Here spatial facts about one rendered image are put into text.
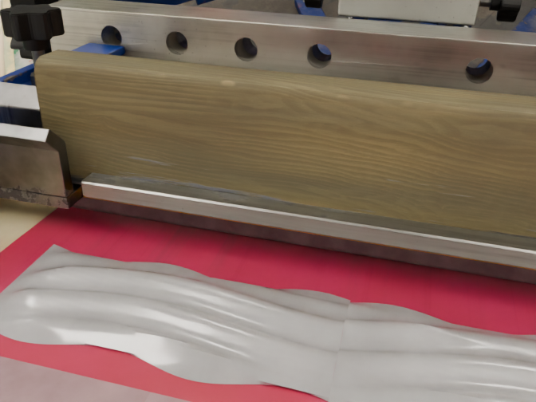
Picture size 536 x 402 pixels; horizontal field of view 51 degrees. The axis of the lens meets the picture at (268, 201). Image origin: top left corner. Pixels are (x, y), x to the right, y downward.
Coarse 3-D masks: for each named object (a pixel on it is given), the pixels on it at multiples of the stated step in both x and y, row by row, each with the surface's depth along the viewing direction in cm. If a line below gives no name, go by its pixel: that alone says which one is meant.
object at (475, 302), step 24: (360, 264) 33; (384, 264) 33; (408, 264) 33; (360, 288) 31; (384, 288) 31; (408, 288) 31; (432, 288) 31; (456, 288) 31; (480, 288) 31; (504, 288) 31; (528, 288) 31; (432, 312) 29; (456, 312) 29; (480, 312) 29; (504, 312) 29; (528, 312) 29
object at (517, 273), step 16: (96, 208) 36; (112, 208) 35; (128, 208) 35; (144, 208) 35; (176, 224) 35; (192, 224) 34; (208, 224) 34; (224, 224) 34; (240, 224) 33; (272, 240) 34; (288, 240) 33; (304, 240) 33; (320, 240) 33; (336, 240) 32; (352, 240) 32; (368, 256) 32; (384, 256) 32; (400, 256) 32; (416, 256) 31; (432, 256) 31; (448, 256) 31; (464, 272) 31; (480, 272) 31; (496, 272) 31; (512, 272) 30; (528, 272) 30
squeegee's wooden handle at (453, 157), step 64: (64, 64) 31; (128, 64) 30; (192, 64) 31; (64, 128) 32; (128, 128) 31; (192, 128) 30; (256, 128) 29; (320, 128) 28; (384, 128) 28; (448, 128) 27; (512, 128) 26; (256, 192) 31; (320, 192) 30; (384, 192) 29; (448, 192) 28; (512, 192) 27
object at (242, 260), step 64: (0, 256) 33; (128, 256) 33; (192, 256) 33; (256, 256) 33; (320, 256) 33; (0, 384) 24; (64, 384) 24; (128, 384) 25; (192, 384) 25; (256, 384) 25
